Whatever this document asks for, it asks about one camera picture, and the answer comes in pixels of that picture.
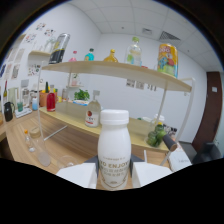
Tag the red liquid glass bottle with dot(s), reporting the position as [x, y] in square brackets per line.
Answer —
[51, 102]

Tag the white vase with pale flowers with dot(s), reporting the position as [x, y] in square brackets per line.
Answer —
[50, 45]

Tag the white milk bottle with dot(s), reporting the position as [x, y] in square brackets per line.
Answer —
[114, 150]

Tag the colourful wall sticker sheet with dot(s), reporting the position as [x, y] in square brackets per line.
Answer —
[34, 70]

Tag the ceiling air vent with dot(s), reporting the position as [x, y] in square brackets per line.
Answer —
[170, 36]

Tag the white tub with yellow label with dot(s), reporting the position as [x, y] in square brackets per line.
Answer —
[159, 118]

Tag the black and silver can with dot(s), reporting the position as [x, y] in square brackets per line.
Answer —
[59, 48]

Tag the green potted plant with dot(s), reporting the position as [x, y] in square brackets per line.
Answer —
[82, 95]

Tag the white notebook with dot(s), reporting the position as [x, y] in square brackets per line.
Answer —
[180, 160]

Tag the brown wooden door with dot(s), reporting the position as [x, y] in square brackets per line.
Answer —
[208, 110]

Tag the small pink bottle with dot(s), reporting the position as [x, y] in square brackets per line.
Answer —
[73, 58]

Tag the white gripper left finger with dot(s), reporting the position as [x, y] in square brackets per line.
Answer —
[78, 174]

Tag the amber honey bottle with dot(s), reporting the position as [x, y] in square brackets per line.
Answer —
[110, 58]

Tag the clear bottle with red label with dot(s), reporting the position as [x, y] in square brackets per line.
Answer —
[92, 115]

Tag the green cup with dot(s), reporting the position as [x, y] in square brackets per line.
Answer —
[20, 106]

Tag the black kettle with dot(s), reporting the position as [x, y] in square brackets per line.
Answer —
[8, 112]

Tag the white tray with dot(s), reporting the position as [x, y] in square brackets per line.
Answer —
[24, 113]

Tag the clear bottle with green cap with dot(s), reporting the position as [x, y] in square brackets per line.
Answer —
[133, 53]

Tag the yellow colourful drink can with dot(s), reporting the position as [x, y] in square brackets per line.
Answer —
[167, 61]

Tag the small flower vase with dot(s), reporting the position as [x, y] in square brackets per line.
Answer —
[75, 80]

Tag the small teal bottle green cap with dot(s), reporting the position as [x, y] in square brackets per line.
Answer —
[89, 56]

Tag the glass jar with cork lid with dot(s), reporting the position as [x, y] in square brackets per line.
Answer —
[41, 150]

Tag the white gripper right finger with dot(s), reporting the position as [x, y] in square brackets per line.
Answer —
[150, 173]

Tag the two-tier wooden shelf rack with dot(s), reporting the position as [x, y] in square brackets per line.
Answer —
[116, 71]

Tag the clear bottle with orange cap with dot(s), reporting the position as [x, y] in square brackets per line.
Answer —
[29, 143]

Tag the wooden wall shelf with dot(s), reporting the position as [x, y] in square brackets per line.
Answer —
[39, 53]

